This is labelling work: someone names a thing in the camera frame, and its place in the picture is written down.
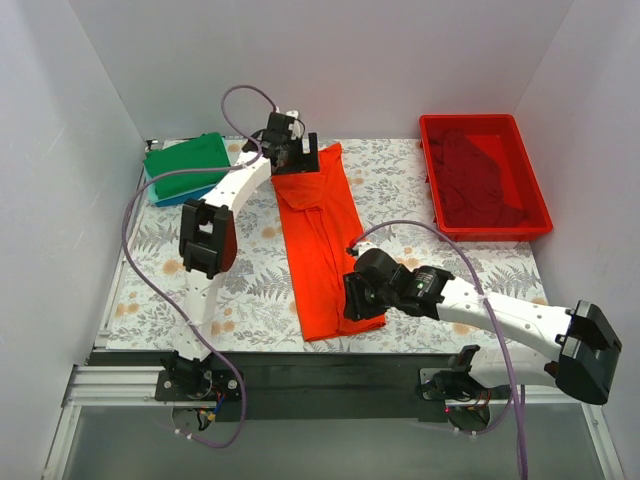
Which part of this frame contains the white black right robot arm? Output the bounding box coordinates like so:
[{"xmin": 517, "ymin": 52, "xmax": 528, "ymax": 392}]
[{"xmin": 343, "ymin": 246, "xmax": 622, "ymax": 405}]

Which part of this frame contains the dark red t shirt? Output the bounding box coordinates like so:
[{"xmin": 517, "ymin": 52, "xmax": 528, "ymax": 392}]
[{"xmin": 428, "ymin": 129, "xmax": 526, "ymax": 228}]

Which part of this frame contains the aluminium frame rail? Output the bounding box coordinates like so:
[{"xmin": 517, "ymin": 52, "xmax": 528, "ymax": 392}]
[{"xmin": 63, "ymin": 366, "xmax": 161, "ymax": 407}]

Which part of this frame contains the folded blue t shirt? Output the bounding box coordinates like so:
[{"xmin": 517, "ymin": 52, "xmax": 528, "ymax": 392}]
[{"xmin": 148, "ymin": 173, "xmax": 224, "ymax": 207}]

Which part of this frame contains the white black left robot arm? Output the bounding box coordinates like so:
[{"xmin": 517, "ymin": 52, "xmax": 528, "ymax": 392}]
[{"xmin": 175, "ymin": 110, "xmax": 319, "ymax": 360}]

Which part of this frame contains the orange t shirt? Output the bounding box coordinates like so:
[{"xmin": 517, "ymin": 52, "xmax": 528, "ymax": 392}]
[{"xmin": 271, "ymin": 143, "xmax": 386, "ymax": 342}]

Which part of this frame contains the red plastic bin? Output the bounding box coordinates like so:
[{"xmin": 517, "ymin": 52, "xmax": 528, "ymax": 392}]
[{"xmin": 419, "ymin": 114, "xmax": 553, "ymax": 242}]

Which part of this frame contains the folded green t shirt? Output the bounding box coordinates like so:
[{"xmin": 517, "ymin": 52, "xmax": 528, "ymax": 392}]
[{"xmin": 144, "ymin": 132, "xmax": 230, "ymax": 178}]

